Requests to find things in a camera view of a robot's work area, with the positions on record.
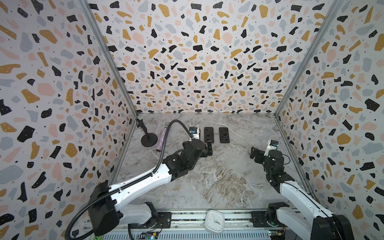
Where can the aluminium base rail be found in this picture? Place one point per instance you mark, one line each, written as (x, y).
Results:
(241, 224)

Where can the purple glitter microphone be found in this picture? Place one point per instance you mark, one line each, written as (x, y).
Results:
(161, 140)

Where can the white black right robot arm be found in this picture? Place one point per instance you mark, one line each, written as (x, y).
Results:
(308, 219)

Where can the white square clock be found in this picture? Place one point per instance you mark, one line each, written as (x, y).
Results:
(214, 222)

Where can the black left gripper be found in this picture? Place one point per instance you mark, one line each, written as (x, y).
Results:
(205, 152)

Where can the light blue phone case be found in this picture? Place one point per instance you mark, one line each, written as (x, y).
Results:
(224, 135)

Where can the aluminium frame post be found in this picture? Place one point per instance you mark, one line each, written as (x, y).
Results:
(331, 14)
(84, 5)

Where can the aluminium frame post right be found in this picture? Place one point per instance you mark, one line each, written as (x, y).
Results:
(331, 14)

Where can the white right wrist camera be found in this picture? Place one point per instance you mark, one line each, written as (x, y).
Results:
(272, 145)

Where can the aluminium frame post left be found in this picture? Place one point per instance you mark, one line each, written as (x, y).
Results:
(84, 5)

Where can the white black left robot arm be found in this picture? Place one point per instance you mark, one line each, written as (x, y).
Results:
(111, 205)

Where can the black round microphone stand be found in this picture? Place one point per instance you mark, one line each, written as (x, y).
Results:
(149, 139)

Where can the pink silicone phone case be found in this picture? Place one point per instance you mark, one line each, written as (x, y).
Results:
(209, 134)

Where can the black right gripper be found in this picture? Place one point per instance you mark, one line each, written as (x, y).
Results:
(263, 156)

